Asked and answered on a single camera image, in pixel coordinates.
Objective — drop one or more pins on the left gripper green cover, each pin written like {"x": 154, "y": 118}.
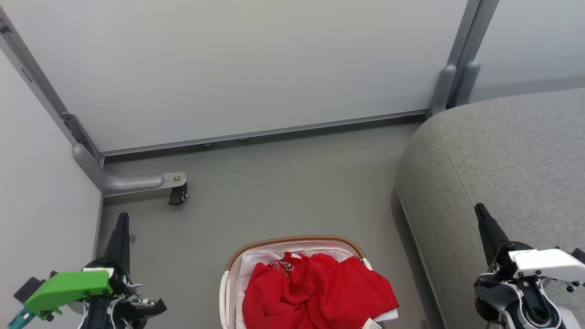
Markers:
{"x": 68, "y": 285}

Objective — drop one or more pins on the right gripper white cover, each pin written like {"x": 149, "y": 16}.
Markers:
{"x": 548, "y": 262}

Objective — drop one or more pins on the white laundry basket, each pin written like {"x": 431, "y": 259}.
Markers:
{"x": 292, "y": 239}

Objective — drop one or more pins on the grey partition post with slots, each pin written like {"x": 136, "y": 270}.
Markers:
{"x": 466, "y": 45}

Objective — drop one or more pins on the grey partition foot bracket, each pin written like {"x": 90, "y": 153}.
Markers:
{"x": 123, "y": 183}

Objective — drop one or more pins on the grey partition corner post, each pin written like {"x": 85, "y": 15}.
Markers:
{"x": 41, "y": 84}

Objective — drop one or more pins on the red shirt with white trim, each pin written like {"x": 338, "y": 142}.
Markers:
{"x": 315, "y": 292}

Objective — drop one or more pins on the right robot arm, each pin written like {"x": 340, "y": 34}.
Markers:
{"x": 486, "y": 288}

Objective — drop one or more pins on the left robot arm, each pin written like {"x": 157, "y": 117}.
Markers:
{"x": 98, "y": 320}

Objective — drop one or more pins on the grey fabric sofa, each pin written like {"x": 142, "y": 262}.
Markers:
{"x": 502, "y": 160}

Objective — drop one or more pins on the black caster wheel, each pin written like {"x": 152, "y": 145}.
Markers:
{"x": 177, "y": 195}

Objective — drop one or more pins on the grey partition floor rail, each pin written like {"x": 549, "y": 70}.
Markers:
{"x": 265, "y": 133}

